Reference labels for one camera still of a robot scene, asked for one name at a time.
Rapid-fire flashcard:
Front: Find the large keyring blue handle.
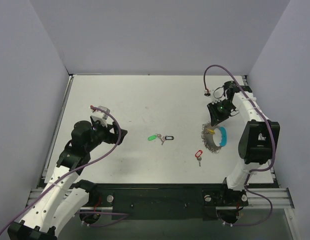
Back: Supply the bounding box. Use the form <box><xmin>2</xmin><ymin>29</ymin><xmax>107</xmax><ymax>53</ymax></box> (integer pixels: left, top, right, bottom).
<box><xmin>201</xmin><ymin>122</ymin><xmax>228</xmax><ymax>154</ymax></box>

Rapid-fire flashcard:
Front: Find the green tag key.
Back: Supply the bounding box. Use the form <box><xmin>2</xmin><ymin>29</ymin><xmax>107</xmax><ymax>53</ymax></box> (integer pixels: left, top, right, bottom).
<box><xmin>147</xmin><ymin>133</ymin><xmax>162</xmax><ymax>141</ymax></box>

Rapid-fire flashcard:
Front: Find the black tag key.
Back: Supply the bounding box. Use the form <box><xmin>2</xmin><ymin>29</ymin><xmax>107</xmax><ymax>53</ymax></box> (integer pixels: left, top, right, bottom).
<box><xmin>160</xmin><ymin>135</ymin><xmax>175</xmax><ymax>145</ymax></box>

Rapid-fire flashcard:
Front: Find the red tag key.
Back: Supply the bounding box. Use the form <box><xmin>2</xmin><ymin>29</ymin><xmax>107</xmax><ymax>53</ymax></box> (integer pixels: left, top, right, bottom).
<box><xmin>194</xmin><ymin>149</ymin><xmax>203</xmax><ymax>167</ymax></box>

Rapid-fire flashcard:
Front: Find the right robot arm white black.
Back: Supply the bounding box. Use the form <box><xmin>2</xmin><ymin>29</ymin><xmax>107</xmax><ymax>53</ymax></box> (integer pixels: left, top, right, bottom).
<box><xmin>207</xmin><ymin>81</ymin><xmax>280</xmax><ymax>205</ymax></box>

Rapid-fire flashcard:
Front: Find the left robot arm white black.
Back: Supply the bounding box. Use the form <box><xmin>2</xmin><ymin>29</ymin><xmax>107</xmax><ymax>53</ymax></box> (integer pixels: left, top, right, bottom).
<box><xmin>7</xmin><ymin>116</ymin><xmax>128</xmax><ymax>240</ymax></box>

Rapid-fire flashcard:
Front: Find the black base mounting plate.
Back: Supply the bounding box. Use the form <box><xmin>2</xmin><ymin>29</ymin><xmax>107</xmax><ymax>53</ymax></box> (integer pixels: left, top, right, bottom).
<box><xmin>83</xmin><ymin>183</ymin><xmax>248</xmax><ymax>221</ymax></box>

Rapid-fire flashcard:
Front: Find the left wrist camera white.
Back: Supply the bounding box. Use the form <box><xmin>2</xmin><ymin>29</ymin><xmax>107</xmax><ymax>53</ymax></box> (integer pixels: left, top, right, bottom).
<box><xmin>90</xmin><ymin>105</ymin><xmax>111</xmax><ymax>127</ymax></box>

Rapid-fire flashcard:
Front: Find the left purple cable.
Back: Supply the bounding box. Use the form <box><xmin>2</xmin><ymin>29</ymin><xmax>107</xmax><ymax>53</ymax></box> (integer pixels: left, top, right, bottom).
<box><xmin>9</xmin><ymin>107</ymin><xmax>131</xmax><ymax>228</ymax></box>

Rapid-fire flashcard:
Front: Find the aluminium rail frame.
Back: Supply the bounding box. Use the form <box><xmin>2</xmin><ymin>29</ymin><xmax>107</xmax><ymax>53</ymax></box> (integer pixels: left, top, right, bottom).
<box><xmin>19</xmin><ymin>74</ymin><xmax>295</xmax><ymax>240</ymax></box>

